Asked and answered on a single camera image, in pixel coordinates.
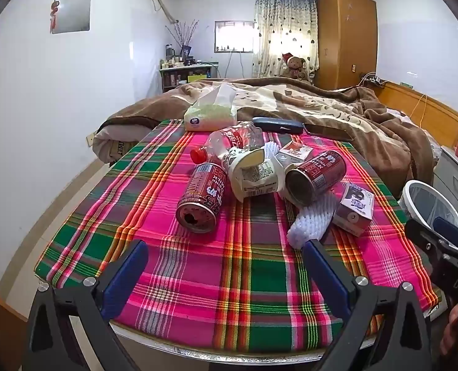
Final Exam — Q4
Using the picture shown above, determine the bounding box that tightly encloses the patterned curtain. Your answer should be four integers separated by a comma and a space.
252, 0, 319, 79

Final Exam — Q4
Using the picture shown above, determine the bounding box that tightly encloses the dark blue glasses case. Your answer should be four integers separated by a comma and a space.
251, 117, 305, 134

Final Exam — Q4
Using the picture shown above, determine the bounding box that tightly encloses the vase with dry branches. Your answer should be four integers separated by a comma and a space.
165, 19, 199, 60

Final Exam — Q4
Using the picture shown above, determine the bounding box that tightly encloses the brown teddy bear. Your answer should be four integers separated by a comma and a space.
281, 52, 310, 83

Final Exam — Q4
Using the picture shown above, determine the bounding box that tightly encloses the small purple box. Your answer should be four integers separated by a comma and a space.
331, 183, 375, 237

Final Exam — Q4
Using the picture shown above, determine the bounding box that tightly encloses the wooden wardrobe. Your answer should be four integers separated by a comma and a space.
315, 0, 378, 91

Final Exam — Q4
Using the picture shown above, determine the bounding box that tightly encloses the crushed clear plastic bottle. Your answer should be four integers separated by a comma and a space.
190, 121, 266, 165

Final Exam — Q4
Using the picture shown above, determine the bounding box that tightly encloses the small red white carton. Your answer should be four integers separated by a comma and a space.
281, 140, 316, 168

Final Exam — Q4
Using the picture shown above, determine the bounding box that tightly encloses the cluttered shelf desk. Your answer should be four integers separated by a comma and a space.
158, 61, 219, 94

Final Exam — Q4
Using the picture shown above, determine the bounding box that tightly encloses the red drink can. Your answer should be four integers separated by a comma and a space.
175, 162, 229, 234
285, 150, 347, 207

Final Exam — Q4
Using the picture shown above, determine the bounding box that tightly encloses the pink green plaid tablecloth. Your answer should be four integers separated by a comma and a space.
33, 118, 442, 354

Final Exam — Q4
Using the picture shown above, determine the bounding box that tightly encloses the wooden bed headboard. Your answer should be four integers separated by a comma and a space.
378, 81, 458, 149

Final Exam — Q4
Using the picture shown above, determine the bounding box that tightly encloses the tissue pack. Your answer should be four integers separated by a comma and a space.
183, 84, 239, 132

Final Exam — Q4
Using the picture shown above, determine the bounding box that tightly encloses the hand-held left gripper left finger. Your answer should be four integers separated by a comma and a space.
28, 239, 149, 371

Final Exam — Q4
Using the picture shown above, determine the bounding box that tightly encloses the brown patterned blanket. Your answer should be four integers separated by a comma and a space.
97, 77, 434, 198

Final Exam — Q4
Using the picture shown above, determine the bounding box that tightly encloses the air conditioner pipe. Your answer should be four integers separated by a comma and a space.
148, 0, 179, 24

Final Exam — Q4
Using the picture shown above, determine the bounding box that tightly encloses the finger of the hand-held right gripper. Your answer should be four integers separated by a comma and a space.
404, 220, 452, 265
434, 217, 458, 248

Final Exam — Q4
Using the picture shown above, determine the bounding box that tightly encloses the black smartphone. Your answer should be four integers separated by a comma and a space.
302, 123, 355, 143

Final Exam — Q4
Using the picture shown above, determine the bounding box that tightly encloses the grey drawer nightstand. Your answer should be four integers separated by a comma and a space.
432, 145, 458, 217

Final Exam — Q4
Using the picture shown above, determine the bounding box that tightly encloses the person's right hand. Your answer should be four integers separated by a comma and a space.
440, 305, 458, 357

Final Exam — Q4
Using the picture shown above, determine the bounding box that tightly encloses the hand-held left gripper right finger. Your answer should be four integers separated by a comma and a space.
302, 239, 432, 371

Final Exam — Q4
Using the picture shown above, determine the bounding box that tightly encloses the white trash bin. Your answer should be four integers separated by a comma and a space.
401, 180, 458, 236

